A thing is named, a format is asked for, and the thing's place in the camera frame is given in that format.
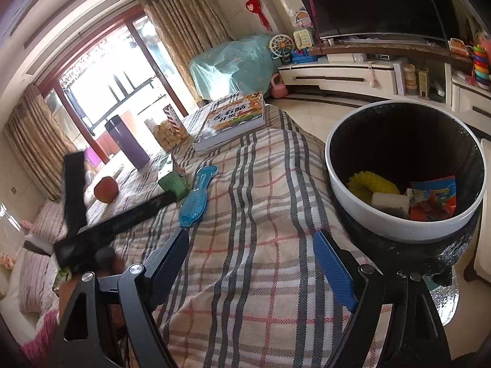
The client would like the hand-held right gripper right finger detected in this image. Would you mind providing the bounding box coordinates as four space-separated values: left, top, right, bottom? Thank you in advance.
312 231 451 368

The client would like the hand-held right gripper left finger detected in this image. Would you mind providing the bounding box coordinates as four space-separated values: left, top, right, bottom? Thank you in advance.
50 229 190 368

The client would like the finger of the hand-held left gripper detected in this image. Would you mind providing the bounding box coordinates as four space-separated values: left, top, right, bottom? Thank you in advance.
77 194 177 244

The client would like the green carton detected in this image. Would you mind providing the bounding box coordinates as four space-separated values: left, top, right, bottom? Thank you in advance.
157 169 189 202

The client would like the white foam block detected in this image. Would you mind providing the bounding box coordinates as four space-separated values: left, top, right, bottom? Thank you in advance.
370 192 410 218

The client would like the yellow sponge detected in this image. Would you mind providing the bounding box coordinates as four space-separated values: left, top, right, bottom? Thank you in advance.
348 171 400 205

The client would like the orange blue snack packet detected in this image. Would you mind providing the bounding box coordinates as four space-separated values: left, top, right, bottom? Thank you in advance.
407 175 458 222

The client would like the black white-rimmed trash bin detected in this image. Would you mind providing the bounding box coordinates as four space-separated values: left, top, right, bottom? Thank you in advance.
324 101 486 288

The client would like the red apple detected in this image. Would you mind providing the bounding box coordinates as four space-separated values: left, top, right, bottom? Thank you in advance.
94 176 119 203

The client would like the blue plastic brush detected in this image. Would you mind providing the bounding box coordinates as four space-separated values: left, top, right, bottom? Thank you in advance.
180 165 218 228

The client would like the beige patterned curtain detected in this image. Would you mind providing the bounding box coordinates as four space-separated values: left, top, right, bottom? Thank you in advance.
138 0 234 106
4 84 77 200

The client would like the purple bottle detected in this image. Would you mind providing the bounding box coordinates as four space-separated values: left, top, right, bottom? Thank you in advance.
104 115 151 170

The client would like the clear snack jar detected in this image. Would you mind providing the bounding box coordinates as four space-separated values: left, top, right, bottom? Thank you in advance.
153 105 189 151

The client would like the plaid tablecloth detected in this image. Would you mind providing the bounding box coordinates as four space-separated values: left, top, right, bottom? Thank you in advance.
57 103 384 368

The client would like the striped sofa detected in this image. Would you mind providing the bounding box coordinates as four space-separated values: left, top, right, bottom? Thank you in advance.
17 199 79 315

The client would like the silver foil sheet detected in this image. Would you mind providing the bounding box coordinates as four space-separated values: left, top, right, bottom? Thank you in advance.
427 264 461 324

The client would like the thick colourful book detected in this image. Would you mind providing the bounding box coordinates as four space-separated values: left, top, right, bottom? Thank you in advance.
192 92 266 152

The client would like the pink cloth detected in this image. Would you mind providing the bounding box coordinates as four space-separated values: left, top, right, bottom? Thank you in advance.
21 309 60 368

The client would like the red-framed glass door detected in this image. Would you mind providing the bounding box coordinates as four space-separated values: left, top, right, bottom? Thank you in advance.
36 6 196 162

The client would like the teal dust cover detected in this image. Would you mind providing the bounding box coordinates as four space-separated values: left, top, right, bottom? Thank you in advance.
189 34 280 102

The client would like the pink kettlebell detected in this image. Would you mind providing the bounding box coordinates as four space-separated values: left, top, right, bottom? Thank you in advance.
270 75 289 98

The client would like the white television cabinet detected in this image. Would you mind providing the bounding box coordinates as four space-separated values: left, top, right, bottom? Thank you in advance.
278 38 491 113

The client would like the bamboo steamer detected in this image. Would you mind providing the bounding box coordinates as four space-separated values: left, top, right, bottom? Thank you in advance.
403 64 418 94

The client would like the blue toy box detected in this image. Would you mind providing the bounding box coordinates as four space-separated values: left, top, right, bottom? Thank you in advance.
290 48 319 64

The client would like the ferris wheel toy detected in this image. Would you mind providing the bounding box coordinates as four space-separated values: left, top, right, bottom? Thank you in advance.
269 34 293 66

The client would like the green toy phone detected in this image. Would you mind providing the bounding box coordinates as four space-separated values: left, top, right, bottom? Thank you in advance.
293 29 313 50

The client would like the red hanging ornament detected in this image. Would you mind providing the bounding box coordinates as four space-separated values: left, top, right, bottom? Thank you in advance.
224 0 273 32

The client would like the toy cash register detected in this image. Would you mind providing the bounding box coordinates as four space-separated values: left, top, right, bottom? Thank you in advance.
449 37 470 56

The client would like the black television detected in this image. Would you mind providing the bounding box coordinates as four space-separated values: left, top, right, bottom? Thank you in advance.
286 0 461 43

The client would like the rainbow stacking ring toy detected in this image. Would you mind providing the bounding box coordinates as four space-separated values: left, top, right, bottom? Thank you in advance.
470 44 491 85

